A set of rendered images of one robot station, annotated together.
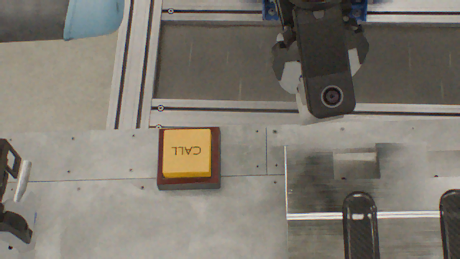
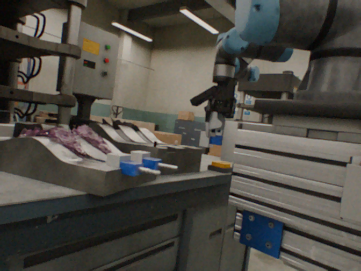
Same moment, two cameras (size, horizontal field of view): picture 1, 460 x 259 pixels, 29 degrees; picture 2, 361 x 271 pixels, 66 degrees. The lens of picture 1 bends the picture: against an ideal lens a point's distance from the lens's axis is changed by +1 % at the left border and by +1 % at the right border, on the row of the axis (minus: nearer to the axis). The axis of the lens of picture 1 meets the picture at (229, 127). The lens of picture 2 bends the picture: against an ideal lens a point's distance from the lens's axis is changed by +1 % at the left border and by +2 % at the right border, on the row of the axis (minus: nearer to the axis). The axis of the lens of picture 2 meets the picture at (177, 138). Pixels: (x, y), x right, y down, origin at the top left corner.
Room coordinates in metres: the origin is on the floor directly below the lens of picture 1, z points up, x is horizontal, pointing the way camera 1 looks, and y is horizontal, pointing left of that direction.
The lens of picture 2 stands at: (0.81, -1.06, 0.97)
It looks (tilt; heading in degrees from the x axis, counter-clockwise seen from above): 3 degrees down; 117
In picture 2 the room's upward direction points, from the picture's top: 7 degrees clockwise
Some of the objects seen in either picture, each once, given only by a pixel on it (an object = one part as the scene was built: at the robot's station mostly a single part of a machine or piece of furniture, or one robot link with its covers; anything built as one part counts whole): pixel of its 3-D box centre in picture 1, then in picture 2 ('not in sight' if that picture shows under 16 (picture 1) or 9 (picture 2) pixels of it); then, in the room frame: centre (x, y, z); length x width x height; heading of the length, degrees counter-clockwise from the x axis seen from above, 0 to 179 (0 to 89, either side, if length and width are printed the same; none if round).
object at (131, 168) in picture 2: not in sight; (135, 168); (0.43, -0.53, 0.86); 0.13 x 0.05 x 0.05; 7
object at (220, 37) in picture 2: not in sight; (226, 50); (0.47, -0.11, 1.25); 0.09 x 0.08 x 0.11; 121
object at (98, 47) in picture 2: not in sight; (79, 149); (-0.51, 0.19, 0.74); 0.31 x 0.22 x 1.47; 80
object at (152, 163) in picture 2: not in sight; (154, 164); (0.42, -0.42, 0.86); 0.13 x 0.05 x 0.05; 7
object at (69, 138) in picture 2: not in sight; (64, 135); (0.16, -0.50, 0.90); 0.26 x 0.18 x 0.08; 7
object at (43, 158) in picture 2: not in sight; (59, 150); (0.16, -0.51, 0.86); 0.50 x 0.26 x 0.11; 7
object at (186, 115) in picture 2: not in sight; (186, 115); (-2.99, 6.62, 1.26); 0.42 x 0.33 x 0.29; 170
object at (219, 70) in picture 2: not in sight; (223, 73); (0.47, -0.11, 1.17); 0.08 x 0.08 x 0.05
